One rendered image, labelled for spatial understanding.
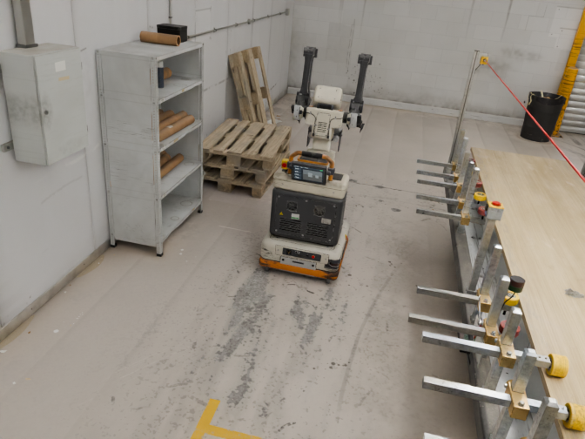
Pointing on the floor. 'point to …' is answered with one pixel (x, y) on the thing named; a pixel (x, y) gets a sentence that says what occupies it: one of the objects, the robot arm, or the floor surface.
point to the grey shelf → (121, 200)
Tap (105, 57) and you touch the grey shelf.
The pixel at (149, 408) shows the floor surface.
